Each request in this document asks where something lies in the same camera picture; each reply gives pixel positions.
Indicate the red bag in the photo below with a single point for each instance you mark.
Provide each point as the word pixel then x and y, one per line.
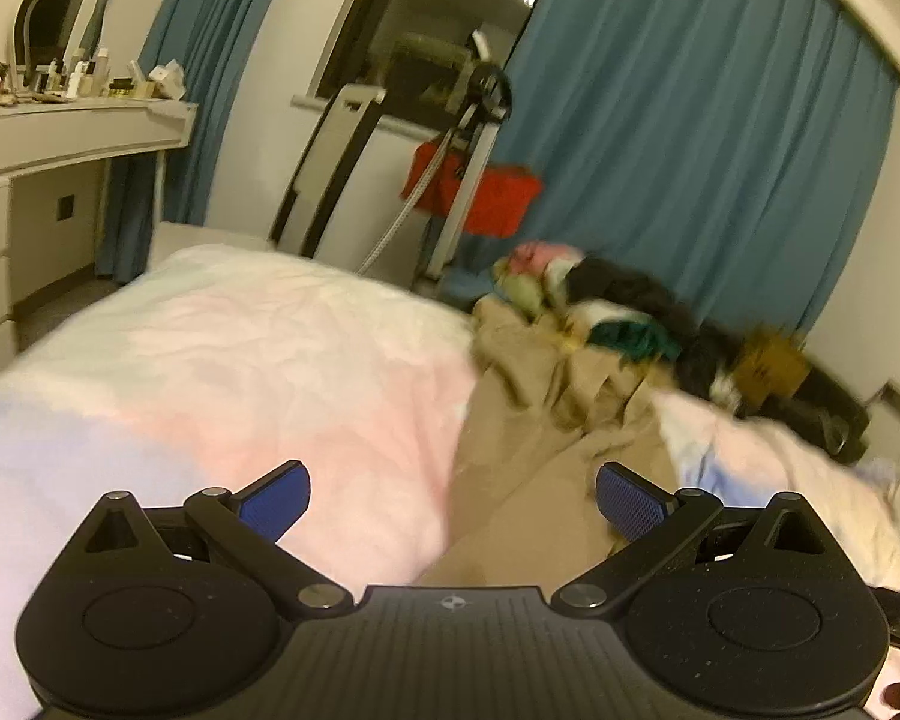
pixel 495 195

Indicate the tissue box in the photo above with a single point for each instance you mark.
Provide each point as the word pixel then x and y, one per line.
pixel 166 81

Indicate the square wall outlet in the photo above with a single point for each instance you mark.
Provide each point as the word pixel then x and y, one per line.
pixel 898 394

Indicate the treadmill exercise machine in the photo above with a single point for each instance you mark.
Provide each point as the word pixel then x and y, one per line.
pixel 472 127

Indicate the black garment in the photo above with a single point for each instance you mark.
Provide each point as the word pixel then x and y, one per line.
pixel 645 300

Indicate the white dressing desk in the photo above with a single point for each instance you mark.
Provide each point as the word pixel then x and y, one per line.
pixel 60 135

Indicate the dark window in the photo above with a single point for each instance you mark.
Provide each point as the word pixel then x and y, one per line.
pixel 420 7

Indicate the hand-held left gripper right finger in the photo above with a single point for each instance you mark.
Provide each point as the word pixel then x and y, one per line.
pixel 634 502

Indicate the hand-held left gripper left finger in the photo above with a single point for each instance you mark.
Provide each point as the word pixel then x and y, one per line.
pixel 274 502

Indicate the group of cosmetic bottles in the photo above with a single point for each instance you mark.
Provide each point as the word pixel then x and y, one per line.
pixel 79 76

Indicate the bed with pastel sheet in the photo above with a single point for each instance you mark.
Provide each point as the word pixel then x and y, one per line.
pixel 232 360

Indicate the white folded board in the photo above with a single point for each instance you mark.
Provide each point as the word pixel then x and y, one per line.
pixel 330 165

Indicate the yellow cloth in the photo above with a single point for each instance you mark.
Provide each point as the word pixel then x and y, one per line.
pixel 525 292

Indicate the narrow blue curtain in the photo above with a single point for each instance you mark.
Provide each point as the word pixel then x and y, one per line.
pixel 195 90

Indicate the tan pants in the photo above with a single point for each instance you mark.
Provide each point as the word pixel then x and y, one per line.
pixel 555 450

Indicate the green garment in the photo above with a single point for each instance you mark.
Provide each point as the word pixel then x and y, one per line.
pixel 634 341

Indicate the wavy black-framed mirror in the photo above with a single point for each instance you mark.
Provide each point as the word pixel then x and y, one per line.
pixel 52 11

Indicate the wide blue curtain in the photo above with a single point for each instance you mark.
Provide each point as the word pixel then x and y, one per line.
pixel 682 165

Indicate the pink garment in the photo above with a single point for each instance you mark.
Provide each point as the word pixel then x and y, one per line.
pixel 540 256

